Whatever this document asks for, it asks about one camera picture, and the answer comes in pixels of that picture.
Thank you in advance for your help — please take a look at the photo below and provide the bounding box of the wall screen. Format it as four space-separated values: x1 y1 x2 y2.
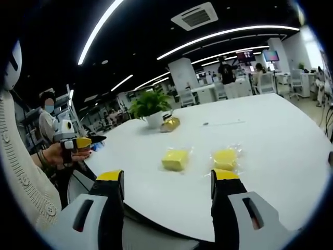
236 50 254 63
262 49 280 63

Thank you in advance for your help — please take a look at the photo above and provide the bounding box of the white chair with black frame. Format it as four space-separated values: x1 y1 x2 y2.
67 166 98 205

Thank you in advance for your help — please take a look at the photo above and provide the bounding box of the person's left hand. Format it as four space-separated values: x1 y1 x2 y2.
42 142 92 168

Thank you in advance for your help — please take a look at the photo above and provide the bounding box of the golden wrapped packet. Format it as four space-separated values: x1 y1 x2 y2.
159 116 181 133

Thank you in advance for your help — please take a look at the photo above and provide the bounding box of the person's beige knitted cardigan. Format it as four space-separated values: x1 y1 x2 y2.
0 88 63 233

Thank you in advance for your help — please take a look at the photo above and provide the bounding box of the ceiling strip light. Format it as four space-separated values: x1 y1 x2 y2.
77 0 124 66
190 45 270 66
110 74 134 92
156 24 300 61

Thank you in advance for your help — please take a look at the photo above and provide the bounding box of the yellow silicone block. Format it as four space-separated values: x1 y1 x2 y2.
159 146 195 174
209 142 246 176

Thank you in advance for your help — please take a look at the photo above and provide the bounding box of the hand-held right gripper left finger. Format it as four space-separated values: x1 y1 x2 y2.
44 169 125 250

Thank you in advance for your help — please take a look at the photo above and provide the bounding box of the ceiling air conditioner vent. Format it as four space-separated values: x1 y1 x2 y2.
170 2 219 32

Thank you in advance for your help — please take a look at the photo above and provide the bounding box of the white office chair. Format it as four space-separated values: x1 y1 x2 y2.
289 68 304 101
178 87 195 108
259 72 277 95

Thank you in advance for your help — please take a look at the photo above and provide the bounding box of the potted green plant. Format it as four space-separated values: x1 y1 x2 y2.
128 90 173 129

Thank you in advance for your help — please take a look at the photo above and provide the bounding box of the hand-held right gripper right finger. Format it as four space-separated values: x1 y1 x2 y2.
210 168 293 250

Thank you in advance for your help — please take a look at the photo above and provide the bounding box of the white worn device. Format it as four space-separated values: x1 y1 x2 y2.
3 39 23 92

